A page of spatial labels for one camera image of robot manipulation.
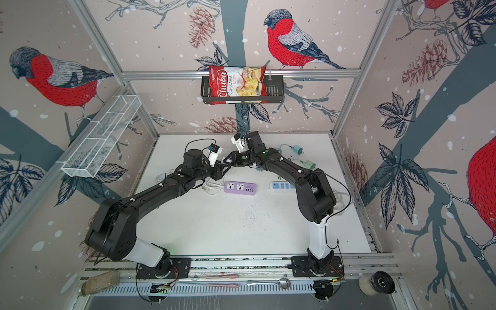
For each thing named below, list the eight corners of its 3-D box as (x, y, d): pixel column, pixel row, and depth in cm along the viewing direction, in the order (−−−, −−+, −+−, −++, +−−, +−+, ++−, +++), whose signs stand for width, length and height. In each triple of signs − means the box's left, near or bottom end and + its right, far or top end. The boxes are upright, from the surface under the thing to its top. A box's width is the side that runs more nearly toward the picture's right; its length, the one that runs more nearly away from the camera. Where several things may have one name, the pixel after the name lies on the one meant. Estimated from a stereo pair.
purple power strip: (223, 192, 96) (223, 189, 94) (226, 182, 100) (225, 179, 98) (256, 195, 95) (256, 192, 93) (257, 185, 99) (257, 182, 97)
